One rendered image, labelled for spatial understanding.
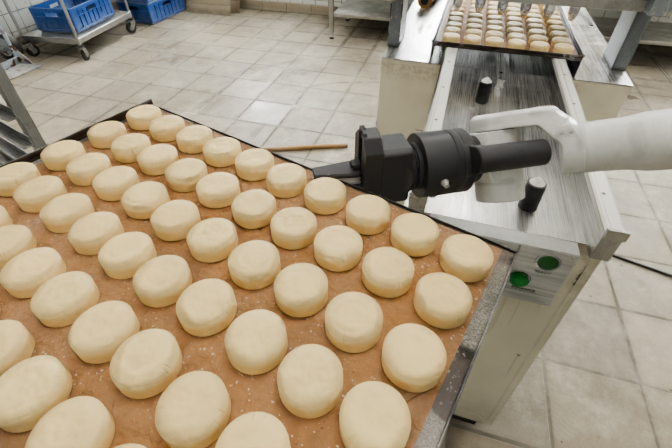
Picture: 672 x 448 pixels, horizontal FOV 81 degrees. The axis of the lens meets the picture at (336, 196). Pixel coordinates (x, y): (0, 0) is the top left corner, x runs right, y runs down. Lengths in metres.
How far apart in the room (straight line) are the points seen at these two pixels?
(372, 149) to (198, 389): 0.31
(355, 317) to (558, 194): 0.58
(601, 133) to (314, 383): 0.44
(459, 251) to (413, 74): 0.99
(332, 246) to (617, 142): 0.36
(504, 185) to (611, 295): 1.42
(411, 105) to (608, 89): 0.56
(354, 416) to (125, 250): 0.27
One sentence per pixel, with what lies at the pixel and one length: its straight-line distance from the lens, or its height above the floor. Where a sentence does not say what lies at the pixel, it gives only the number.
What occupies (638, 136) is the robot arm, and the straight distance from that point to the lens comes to 0.58.
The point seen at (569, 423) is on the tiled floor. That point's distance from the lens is 1.57.
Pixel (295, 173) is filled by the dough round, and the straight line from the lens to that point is 0.49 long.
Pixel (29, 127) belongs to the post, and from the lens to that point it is 1.45.
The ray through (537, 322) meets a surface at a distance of 0.93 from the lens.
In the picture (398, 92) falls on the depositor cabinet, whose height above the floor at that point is 0.73.
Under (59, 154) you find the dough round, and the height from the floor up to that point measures 1.02.
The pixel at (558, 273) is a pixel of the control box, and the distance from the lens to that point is 0.77.
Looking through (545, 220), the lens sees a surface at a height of 0.84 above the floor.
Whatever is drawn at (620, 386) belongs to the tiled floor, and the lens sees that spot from 1.72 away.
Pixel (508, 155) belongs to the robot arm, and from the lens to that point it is 0.52.
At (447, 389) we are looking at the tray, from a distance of 0.35.
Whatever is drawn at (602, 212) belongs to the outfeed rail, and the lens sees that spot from 0.74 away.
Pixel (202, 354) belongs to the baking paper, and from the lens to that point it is 0.37.
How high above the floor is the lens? 1.32
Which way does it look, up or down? 40 degrees down
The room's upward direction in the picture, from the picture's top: straight up
